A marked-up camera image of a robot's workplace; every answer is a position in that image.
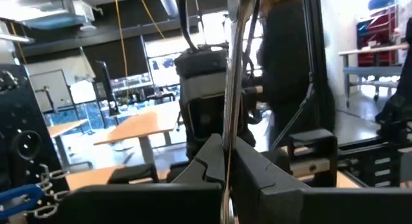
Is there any blue grey workbench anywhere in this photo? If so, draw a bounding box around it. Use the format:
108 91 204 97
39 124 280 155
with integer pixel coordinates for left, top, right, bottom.
337 43 409 107

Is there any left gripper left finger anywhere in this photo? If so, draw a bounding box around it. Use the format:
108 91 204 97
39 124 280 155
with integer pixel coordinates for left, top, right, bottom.
172 133 226 186

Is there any chrome combination wrench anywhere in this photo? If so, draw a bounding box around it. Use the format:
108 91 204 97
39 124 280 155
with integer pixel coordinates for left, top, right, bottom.
220 0 259 224

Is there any orange background desk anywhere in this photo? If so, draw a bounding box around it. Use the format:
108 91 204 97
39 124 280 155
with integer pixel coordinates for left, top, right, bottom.
93 101 181 183
48 119 89 169

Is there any red bin rack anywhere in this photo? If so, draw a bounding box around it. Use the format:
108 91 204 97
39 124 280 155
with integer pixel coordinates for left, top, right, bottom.
355 8 400 67

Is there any black perforated pegboard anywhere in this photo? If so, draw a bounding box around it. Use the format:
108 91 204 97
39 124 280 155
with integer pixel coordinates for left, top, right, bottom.
0 63 71 224

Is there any person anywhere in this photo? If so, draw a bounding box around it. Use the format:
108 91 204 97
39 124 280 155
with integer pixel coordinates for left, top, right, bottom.
257 0 312 147

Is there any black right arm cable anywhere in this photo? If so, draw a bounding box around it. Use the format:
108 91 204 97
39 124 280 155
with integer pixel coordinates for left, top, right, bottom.
178 0 207 53

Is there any yellow hanging cable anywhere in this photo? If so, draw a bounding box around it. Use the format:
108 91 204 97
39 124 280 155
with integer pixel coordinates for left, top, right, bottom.
112 0 129 101

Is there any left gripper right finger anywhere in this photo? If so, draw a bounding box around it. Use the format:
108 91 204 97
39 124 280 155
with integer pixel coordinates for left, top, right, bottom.
231 136 303 224

